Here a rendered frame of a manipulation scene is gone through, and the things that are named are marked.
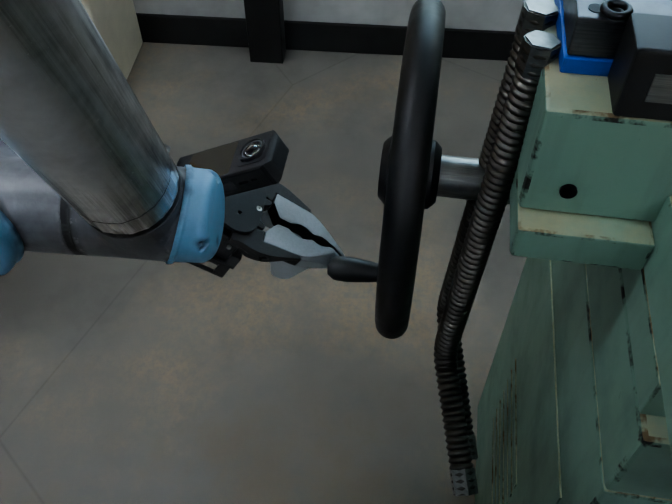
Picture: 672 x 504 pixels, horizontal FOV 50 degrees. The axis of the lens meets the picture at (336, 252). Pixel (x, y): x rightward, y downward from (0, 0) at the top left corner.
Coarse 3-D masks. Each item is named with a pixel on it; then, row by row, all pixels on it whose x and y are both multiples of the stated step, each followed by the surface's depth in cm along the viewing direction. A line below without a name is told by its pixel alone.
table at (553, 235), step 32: (512, 192) 55; (512, 224) 53; (544, 224) 51; (576, 224) 51; (608, 224) 51; (640, 224) 51; (544, 256) 52; (576, 256) 52; (608, 256) 51; (640, 256) 51
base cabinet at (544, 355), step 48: (528, 288) 96; (576, 288) 71; (528, 336) 92; (576, 336) 68; (528, 384) 88; (576, 384) 66; (480, 432) 129; (528, 432) 85; (576, 432) 64; (480, 480) 121; (528, 480) 81; (576, 480) 63
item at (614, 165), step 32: (544, 96) 46; (576, 96) 46; (608, 96) 46; (544, 128) 46; (576, 128) 45; (608, 128) 45; (640, 128) 45; (544, 160) 48; (576, 160) 47; (608, 160) 47; (640, 160) 46; (544, 192) 50; (576, 192) 49; (608, 192) 49; (640, 192) 49
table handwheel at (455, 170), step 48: (432, 0) 55; (432, 48) 50; (432, 96) 49; (384, 144) 61; (432, 144) 60; (384, 192) 61; (432, 192) 60; (384, 240) 50; (384, 288) 52; (384, 336) 60
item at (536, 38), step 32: (544, 0) 51; (544, 32) 48; (512, 64) 53; (544, 64) 48; (512, 96) 50; (512, 128) 52; (480, 160) 60; (512, 160) 54; (480, 192) 57; (480, 224) 59; (480, 256) 61; (448, 288) 72; (448, 320) 68; (448, 352) 71; (448, 384) 71; (448, 416) 71; (448, 448) 70
